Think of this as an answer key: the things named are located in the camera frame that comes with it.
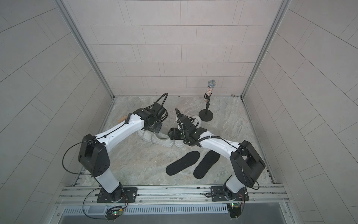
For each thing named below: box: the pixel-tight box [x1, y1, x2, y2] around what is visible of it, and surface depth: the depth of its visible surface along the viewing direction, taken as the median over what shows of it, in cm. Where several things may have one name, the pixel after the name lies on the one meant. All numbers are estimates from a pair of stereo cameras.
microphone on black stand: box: [198, 79, 217, 122], surface depth 96 cm
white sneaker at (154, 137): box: [137, 128, 175, 148], surface depth 88 cm
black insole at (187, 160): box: [165, 150, 200, 176], surface depth 84 cm
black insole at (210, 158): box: [193, 149, 221, 180], surface depth 83 cm
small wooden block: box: [117, 115, 128, 124], surface depth 104 cm
